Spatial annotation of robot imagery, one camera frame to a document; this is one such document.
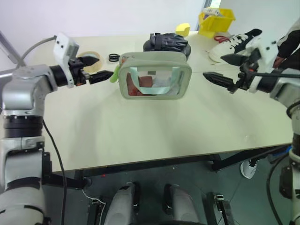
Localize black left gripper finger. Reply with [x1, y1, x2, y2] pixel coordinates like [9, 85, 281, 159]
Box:
[80, 55, 100, 69]
[89, 70, 115, 85]

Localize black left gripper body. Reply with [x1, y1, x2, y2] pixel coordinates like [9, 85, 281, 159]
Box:
[68, 58, 91, 87]

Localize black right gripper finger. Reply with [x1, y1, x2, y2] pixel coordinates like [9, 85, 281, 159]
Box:
[202, 72, 238, 94]
[220, 53, 249, 67]

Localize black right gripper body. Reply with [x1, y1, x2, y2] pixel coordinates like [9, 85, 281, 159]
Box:
[235, 50, 261, 92]

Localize raw red meat piece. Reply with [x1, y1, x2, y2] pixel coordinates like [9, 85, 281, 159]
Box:
[126, 73, 153, 97]

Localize clear green toiletry bag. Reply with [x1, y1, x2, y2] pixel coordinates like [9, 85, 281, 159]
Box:
[118, 52, 193, 101]

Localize person's bare hand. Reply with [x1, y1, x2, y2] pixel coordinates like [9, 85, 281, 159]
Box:
[273, 56, 286, 69]

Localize beige tape roll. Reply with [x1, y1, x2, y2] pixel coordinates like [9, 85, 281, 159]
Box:
[76, 51, 105, 73]

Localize green zipper pull tag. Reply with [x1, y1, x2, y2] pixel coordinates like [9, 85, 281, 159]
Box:
[110, 65, 121, 84]

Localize white and black sneaker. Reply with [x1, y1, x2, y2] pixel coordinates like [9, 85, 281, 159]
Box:
[208, 28, 263, 63]

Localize yellow plastic bin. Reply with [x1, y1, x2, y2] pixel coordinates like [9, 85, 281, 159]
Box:
[197, 7, 236, 38]

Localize person in black white jacket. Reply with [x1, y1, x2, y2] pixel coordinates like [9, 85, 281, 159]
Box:
[276, 21, 300, 69]

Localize white tube in bin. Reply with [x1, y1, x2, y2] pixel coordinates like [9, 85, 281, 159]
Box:
[202, 7, 222, 17]

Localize yellow sponge block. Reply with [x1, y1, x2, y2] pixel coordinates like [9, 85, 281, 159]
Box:
[175, 22, 191, 37]

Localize black glove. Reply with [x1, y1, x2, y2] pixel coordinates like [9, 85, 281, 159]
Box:
[142, 32, 192, 62]

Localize white shoe on floor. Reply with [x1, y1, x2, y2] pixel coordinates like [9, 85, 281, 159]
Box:
[240, 158, 259, 180]

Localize grey robot leg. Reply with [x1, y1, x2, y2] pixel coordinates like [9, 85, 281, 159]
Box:
[104, 181, 142, 225]
[163, 183, 200, 225]

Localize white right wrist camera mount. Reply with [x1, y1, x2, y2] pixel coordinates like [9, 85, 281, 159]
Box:
[245, 36, 280, 94]

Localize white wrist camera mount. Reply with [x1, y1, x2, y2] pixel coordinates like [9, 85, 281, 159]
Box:
[53, 32, 80, 89]
[245, 36, 280, 94]

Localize red handled scissors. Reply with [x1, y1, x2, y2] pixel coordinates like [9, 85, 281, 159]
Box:
[213, 35, 232, 43]

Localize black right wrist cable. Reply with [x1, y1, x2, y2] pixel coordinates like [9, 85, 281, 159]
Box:
[252, 71, 300, 79]

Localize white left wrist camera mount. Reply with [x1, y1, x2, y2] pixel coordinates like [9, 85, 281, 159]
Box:
[53, 32, 80, 89]

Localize grey left wrist cable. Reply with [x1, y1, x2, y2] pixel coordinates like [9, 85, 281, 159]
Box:
[19, 35, 58, 67]

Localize grey metal stand frame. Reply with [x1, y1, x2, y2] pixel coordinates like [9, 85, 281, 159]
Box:
[0, 30, 27, 79]

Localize black table frame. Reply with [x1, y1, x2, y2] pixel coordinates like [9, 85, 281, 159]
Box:
[43, 144, 293, 191]

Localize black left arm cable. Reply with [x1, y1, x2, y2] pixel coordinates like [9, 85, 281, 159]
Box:
[41, 119, 69, 225]

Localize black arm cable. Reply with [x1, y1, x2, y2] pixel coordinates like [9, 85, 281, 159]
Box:
[41, 119, 69, 225]
[266, 153, 293, 225]

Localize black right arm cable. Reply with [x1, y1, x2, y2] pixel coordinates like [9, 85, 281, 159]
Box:
[266, 153, 293, 225]

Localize black floor foot bracket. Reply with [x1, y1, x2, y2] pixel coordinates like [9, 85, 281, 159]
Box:
[205, 191, 236, 225]
[87, 198, 106, 225]

